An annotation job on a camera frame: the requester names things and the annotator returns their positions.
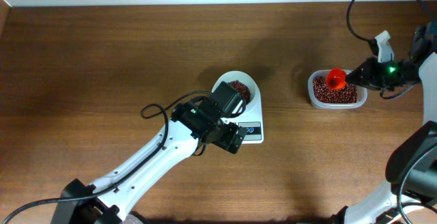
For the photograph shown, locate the red adzuki beans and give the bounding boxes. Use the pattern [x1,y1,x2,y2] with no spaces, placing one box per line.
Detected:
[313,77,357,104]

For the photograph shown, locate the orange plastic measuring scoop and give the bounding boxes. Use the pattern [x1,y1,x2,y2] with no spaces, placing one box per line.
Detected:
[326,68,347,90]

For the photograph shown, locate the red beans in bowl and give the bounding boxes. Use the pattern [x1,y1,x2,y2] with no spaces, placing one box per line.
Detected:
[229,80,251,104]

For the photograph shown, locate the clear plastic food container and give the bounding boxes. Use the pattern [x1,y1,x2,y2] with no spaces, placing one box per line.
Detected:
[308,70,367,109]

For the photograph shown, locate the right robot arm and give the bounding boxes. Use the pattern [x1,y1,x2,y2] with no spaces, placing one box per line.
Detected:
[332,21,436,223]

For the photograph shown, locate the white round bowl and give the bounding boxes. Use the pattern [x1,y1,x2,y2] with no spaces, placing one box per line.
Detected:
[212,71,259,115]

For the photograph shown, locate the white digital kitchen scale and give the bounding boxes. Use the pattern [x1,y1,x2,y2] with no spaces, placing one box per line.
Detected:
[210,81,265,145]

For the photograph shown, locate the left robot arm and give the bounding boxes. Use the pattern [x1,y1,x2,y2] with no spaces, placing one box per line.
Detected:
[51,82,246,223]

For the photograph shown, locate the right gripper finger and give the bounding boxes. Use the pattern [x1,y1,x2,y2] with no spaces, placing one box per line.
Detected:
[346,75,365,87]
[347,60,368,77]

